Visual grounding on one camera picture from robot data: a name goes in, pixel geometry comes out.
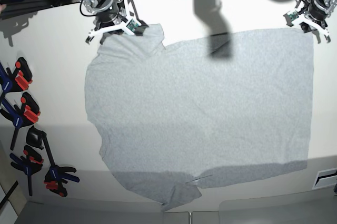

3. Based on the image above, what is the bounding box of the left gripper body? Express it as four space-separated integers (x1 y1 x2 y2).
284 0 334 32

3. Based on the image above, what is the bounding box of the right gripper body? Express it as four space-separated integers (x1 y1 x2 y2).
79 0 140 35

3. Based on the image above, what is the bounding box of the grey T-shirt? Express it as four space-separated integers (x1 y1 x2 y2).
85 25 314 211

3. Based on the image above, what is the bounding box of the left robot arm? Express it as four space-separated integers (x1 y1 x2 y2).
284 0 336 43

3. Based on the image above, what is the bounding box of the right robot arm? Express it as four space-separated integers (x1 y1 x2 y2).
78 0 148 44

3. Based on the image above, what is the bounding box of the blue red bar clamp upper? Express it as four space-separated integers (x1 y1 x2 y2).
1 57 32 102

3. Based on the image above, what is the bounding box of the blue red bar clamp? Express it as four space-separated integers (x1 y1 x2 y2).
9 145 44 196
1 92 41 150
1 57 32 102

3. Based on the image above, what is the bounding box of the blue red bar clamp middle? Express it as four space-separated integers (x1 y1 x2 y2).
1 92 41 150

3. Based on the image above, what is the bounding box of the blue red bar clamp lower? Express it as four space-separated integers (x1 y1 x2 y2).
9 145 44 196

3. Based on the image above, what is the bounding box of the white label plate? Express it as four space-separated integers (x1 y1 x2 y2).
312 168 336 190

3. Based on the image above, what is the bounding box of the black red bar clamp bottom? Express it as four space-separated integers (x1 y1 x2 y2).
26 126 80 197

